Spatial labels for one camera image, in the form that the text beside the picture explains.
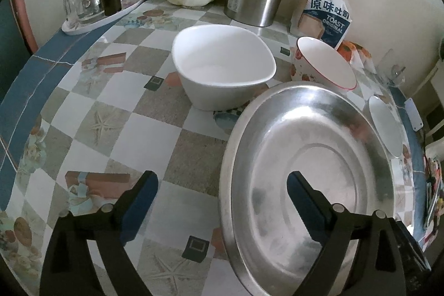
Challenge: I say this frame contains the white side shelf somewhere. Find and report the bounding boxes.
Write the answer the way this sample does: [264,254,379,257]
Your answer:
[408,39,444,158]

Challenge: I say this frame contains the toast bread bag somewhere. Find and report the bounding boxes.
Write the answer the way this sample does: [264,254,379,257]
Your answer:
[290,0,351,50]

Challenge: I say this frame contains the large white bowl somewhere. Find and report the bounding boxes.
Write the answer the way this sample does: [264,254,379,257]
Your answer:
[367,95,403,158]

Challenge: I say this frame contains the small white bowl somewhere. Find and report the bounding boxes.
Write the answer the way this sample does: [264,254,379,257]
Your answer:
[171,24,276,111]

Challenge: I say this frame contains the stainless steel round tray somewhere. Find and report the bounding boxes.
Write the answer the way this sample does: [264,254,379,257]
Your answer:
[219,82,394,295]

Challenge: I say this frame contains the strawberry red-rimmed bowl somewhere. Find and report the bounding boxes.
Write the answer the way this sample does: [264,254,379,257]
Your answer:
[290,36,357,92]

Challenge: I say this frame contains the colourful items pile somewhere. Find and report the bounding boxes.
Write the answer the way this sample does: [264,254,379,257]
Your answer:
[421,156,443,251]

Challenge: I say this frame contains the clear glass mug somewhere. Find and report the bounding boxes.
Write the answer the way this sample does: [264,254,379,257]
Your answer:
[376,49,406,87]

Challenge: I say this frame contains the orange snack packet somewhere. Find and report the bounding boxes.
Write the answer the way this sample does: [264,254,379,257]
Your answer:
[337,41,373,70]

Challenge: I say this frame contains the white power strip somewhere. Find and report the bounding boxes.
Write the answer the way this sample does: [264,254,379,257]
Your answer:
[404,98,424,131]

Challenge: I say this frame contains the white tray with glasses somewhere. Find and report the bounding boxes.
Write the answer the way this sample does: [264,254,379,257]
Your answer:
[62,0,144,35]

